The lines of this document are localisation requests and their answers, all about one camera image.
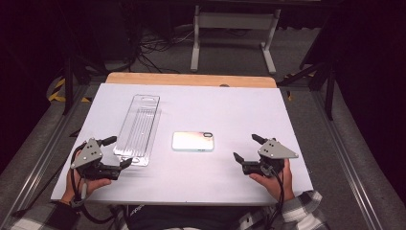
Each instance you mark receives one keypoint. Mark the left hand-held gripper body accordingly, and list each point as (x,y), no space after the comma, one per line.
(86,154)

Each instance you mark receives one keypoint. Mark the person's left hand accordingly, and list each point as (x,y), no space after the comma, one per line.
(91,184)

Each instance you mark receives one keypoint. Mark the yellow black floor tape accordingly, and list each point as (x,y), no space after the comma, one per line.
(57,92)

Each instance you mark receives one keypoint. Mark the clear plastic package tray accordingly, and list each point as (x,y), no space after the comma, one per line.
(138,129)

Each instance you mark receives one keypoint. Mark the white metal stand frame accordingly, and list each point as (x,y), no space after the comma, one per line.
(234,20)

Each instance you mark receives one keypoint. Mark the aluminium floor rail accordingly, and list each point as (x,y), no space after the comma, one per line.
(348,159)
(41,156)

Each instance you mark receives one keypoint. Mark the person's right hand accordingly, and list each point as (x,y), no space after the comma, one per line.
(276,183)

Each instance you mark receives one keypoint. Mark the white table cover board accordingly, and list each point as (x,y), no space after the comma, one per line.
(207,179)

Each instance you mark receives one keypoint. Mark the glossy phone case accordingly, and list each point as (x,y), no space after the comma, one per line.
(192,141)

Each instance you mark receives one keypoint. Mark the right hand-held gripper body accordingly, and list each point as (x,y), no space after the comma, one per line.
(274,153)

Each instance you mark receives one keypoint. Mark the black tripod stand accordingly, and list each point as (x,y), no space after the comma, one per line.
(68,86)
(328,86)

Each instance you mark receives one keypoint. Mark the person's dark clothed lap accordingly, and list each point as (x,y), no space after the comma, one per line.
(188,218)

